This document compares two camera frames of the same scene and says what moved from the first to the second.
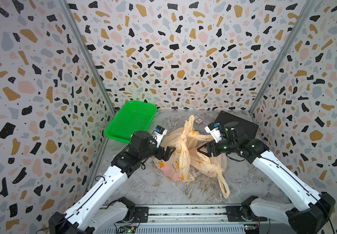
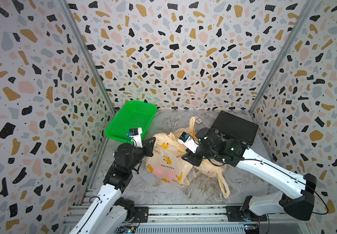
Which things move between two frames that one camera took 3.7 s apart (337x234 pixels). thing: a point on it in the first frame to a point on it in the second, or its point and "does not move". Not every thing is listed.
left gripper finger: [167, 154] to [147, 150]
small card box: [197, 120] does not move
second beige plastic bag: [212, 166] does not move
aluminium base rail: [196, 219] does not move
